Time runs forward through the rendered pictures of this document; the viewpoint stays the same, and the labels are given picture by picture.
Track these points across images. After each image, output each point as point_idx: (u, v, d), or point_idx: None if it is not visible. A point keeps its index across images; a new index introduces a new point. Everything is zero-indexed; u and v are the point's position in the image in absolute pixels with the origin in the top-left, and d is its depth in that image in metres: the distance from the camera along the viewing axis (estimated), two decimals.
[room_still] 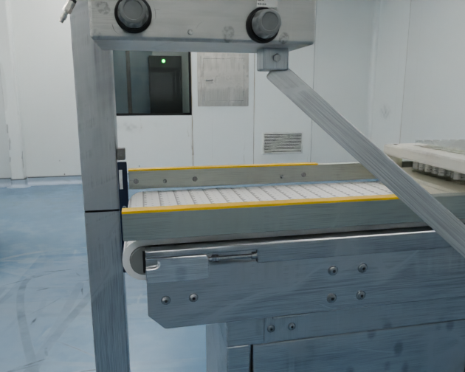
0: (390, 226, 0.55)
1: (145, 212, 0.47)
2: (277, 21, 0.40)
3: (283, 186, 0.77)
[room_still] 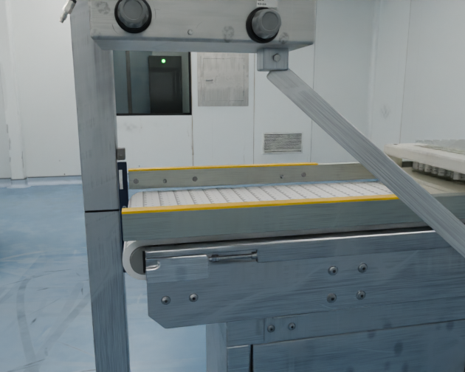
0: (390, 226, 0.55)
1: (145, 212, 0.47)
2: (277, 21, 0.40)
3: (283, 186, 0.77)
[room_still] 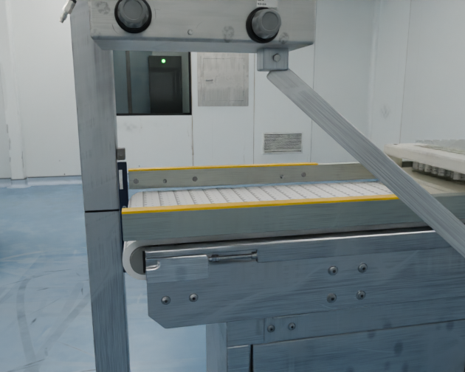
0: (390, 226, 0.55)
1: (145, 212, 0.47)
2: (277, 21, 0.40)
3: (283, 186, 0.77)
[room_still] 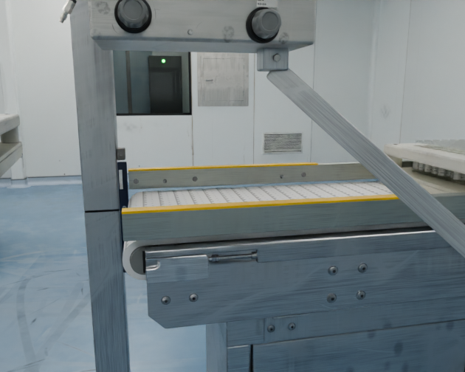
0: (390, 226, 0.55)
1: (145, 212, 0.47)
2: (277, 21, 0.40)
3: (283, 186, 0.77)
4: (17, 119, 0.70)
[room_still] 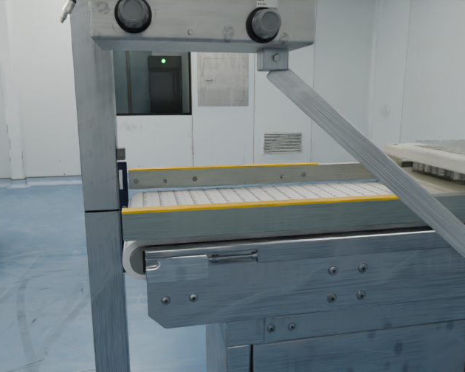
0: (390, 226, 0.55)
1: (145, 212, 0.47)
2: (277, 21, 0.40)
3: (283, 186, 0.77)
4: None
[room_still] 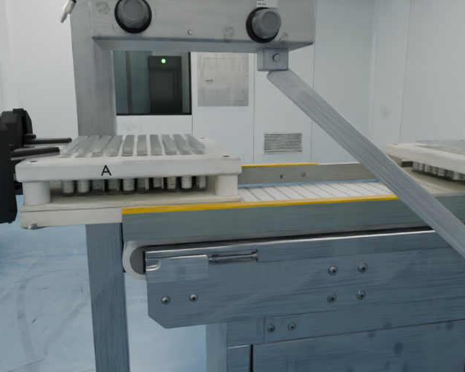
0: (390, 226, 0.55)
1: (145, 212, 0.47)
2: (277, 21, 0.40)
3: (283, 186, 0.77)
4: None
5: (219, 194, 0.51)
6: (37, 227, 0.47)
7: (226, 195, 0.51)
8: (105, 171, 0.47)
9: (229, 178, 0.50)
